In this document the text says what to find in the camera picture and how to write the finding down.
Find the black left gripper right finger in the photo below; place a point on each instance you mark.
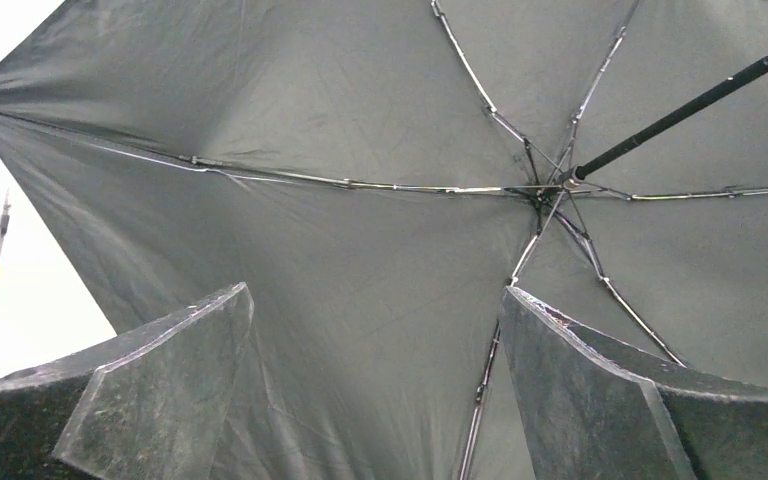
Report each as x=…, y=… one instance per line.
x=595, y=407

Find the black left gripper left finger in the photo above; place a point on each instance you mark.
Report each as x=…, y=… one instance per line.
x=149, y=403

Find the purple folding umbrella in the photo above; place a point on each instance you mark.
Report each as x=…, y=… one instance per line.
x=379, y=173

